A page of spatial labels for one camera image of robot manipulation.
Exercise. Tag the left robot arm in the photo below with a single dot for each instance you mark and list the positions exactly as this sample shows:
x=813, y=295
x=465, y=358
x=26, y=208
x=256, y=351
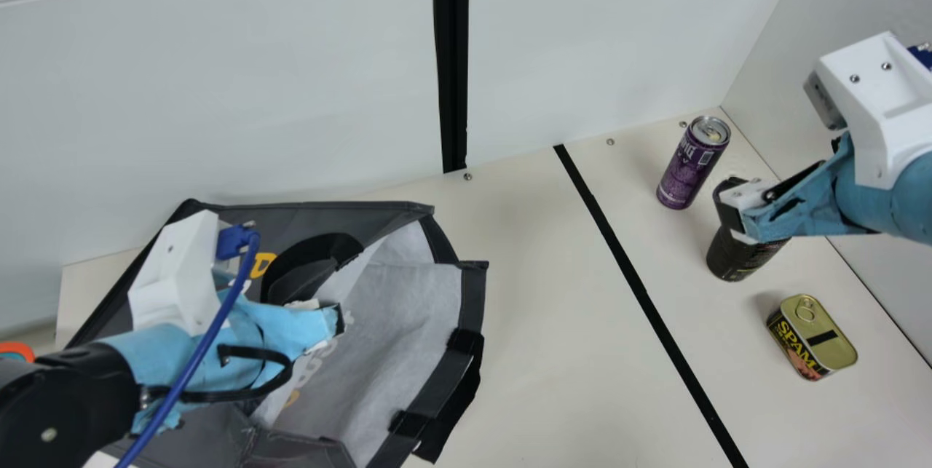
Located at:
x=65, y=410

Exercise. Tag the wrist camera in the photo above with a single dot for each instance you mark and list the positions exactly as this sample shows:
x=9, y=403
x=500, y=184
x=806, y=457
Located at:
x=175, y=271
x=874, y=104

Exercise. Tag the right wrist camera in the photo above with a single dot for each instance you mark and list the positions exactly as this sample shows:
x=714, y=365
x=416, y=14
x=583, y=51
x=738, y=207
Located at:
x=874, y=104

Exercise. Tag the rectangular gold tin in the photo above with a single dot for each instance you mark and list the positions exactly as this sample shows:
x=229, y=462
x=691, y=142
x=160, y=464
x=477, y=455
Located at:
x=819, y=340

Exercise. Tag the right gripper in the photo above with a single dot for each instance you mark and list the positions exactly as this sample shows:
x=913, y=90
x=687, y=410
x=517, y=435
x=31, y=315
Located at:
x=888, y=206

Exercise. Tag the dark coffee bottle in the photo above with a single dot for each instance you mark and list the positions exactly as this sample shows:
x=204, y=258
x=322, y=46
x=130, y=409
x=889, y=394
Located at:
x=735, y=260

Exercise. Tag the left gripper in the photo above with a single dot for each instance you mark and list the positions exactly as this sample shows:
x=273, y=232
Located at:
x=182, y=366

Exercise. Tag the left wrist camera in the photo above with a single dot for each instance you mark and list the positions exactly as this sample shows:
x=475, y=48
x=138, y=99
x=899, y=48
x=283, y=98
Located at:
x=175, y=271

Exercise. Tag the black post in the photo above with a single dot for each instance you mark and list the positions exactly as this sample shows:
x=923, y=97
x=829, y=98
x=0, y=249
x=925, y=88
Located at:
x=451, y=53

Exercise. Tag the purple can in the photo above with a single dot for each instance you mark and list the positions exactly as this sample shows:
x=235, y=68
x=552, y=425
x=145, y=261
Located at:
x=688, y=169

